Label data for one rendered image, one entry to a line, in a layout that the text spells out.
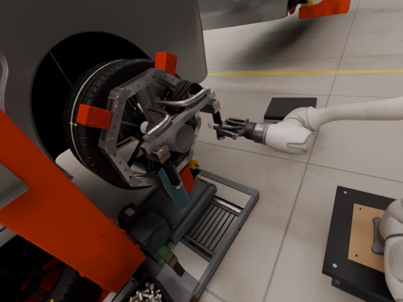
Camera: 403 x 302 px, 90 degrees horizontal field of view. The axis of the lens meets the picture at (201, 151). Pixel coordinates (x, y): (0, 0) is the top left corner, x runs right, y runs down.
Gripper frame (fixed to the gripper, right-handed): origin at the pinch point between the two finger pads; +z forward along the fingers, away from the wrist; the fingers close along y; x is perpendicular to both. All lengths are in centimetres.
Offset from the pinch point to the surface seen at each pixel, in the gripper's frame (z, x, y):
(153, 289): -10, -26, -66
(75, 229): 4, 7, -68
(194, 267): 3, -75, -46
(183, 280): -13, -38, -57
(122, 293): 12, -45, -76
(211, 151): 62, -83, 54
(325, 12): 32, -27, 344
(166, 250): -11, -17, -55
